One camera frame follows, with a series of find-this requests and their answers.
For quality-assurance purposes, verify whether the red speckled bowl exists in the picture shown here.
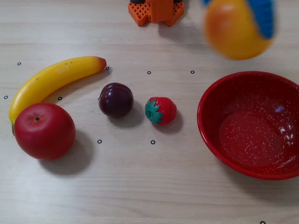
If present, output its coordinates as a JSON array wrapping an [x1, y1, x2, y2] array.
[[197, 71, 299, 181]]

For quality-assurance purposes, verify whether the yellow toy banana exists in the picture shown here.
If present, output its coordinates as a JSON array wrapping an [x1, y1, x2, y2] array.
[[8, 56, 107, 136]]

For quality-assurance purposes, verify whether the yellow orange toy peach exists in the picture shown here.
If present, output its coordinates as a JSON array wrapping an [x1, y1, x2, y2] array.
[[202, 0, 274, 61]]

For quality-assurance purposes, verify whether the orange robot base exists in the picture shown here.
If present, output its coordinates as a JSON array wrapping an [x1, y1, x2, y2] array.
[[128, 0, 185, 27]]

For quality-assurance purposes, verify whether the red toy apple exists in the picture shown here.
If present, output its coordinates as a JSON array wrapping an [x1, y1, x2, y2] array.
[[14, 102, 77, 161]]

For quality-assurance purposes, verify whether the red toy strawberry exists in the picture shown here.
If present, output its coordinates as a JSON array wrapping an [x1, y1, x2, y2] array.
[[144, 96, 178, 126]]

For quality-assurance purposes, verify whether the dark purple toy plum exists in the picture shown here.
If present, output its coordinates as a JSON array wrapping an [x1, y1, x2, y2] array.
[[98, 82, 135, 119]]

